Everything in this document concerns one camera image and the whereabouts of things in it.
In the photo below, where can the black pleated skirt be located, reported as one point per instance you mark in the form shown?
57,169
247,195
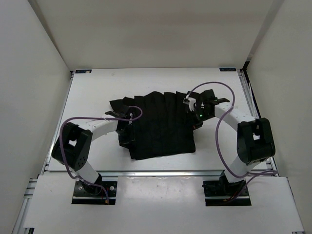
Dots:
164,129

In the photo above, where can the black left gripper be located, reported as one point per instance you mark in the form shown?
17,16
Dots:
130,138

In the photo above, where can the blue right corner label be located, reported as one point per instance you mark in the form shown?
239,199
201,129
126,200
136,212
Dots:
227,69

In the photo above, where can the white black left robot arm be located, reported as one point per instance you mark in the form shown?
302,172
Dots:
75,138

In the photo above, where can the white front cover board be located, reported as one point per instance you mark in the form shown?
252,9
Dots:
171,205

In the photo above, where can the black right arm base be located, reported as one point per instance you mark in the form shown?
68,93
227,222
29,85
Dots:
223,193

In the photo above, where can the blue left corner label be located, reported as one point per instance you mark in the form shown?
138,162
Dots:
83,71

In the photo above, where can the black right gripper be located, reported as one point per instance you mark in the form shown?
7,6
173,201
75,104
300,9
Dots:
193,123

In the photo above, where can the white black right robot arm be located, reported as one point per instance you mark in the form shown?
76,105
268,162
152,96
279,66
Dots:
254,135

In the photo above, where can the aluminium table rail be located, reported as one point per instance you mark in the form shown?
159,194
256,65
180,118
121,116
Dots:
160,173

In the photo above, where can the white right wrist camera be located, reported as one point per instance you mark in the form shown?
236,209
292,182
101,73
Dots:
190,103

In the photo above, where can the blue corner label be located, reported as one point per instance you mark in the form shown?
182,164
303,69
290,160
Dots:
83,71
227,69

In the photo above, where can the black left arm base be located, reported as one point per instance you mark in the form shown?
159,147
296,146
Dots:
89,195

